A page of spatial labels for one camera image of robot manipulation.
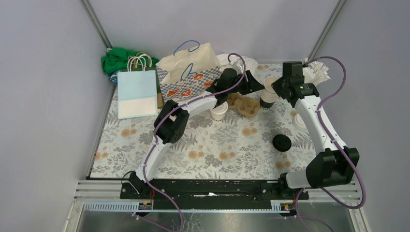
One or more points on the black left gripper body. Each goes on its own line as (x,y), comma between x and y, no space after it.
(242,87)

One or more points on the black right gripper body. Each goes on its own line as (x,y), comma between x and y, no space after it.
(278,85)

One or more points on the stack of black paper cups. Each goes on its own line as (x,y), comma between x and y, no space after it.
(268,96)

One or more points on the white paper coffee cup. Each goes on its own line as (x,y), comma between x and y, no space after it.
(217,116)

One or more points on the blue checkered paper bag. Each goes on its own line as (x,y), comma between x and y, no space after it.
(187,73)

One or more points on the white coffee lid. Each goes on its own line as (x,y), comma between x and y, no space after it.
(221,109)

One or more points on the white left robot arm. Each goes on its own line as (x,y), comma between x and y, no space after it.
(170,124)

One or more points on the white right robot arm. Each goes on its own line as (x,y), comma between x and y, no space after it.
(334,162)

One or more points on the black coffee lid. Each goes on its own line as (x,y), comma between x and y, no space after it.
(281,143)

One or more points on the white cloth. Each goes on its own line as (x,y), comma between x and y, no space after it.
(235,63)

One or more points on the stack of brown cup carriers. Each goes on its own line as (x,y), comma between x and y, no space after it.
(245,106)

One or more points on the bundle of white wrapped straws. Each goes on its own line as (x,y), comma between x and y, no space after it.
(316,73)

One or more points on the stack of white lids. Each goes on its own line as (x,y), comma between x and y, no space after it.
(299,123)

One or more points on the floral tablecloth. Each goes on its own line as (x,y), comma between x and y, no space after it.
(236,147)

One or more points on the light blue paper bag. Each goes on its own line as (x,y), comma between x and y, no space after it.
(137,90)

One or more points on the green cloth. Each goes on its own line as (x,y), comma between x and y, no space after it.
(117,59)

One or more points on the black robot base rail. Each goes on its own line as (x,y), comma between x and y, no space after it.
(203,194)

